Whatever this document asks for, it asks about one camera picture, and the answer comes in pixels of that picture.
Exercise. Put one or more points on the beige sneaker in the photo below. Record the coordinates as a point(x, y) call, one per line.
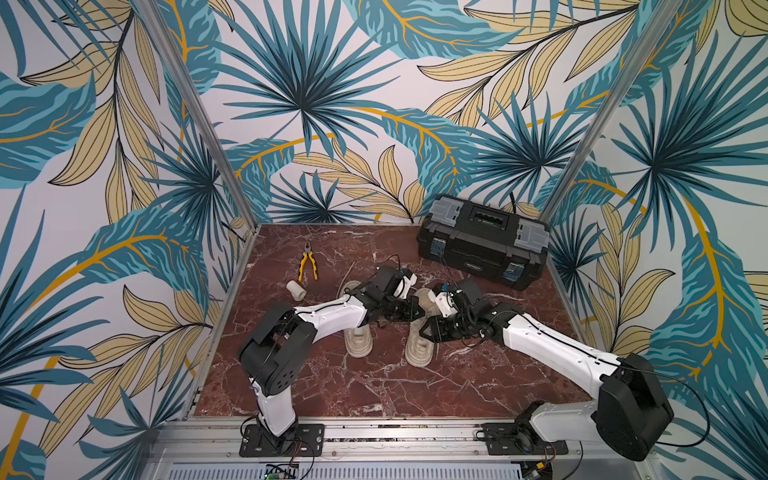
point(359, 340)
point(418, 350)

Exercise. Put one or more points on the small beige cylinder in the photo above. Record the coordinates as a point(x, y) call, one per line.
point(296, 290)

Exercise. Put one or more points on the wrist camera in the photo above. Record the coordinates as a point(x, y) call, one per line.
point(444, 303)
point(407, 281)

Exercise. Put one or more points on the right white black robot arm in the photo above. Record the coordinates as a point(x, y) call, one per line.
point(627, 410)

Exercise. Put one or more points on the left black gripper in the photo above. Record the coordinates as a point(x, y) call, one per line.
point(410, 313)

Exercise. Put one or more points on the black grey toolbox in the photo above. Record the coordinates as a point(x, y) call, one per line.
point(493, 244)

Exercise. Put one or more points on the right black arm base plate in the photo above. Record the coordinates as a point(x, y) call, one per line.
point(517, 440)

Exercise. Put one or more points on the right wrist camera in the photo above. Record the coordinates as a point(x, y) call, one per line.
point(444, 303)

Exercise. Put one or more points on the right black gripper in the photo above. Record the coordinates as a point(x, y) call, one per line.
point(453, 321)

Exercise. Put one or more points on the aluminium front rail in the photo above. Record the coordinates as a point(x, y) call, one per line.
point(377, 448)

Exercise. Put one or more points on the yellow handled pliers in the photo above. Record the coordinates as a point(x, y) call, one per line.
point(308, 264)

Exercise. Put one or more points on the right aluminium corner post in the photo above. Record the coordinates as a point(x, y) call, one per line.
point(658, 22)

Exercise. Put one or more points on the left aluminium corner post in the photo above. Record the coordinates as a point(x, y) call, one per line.
point(159, 33)

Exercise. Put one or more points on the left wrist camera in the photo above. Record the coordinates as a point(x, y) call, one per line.
point(407, 281)

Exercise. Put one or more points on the aluminium corner post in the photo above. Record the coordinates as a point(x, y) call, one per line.
point(658, 22)
point(159, 33)

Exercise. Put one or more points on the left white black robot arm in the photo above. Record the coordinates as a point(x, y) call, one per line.
point(278, 347)

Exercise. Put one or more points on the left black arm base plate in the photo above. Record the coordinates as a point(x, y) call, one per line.
point(300, 440)

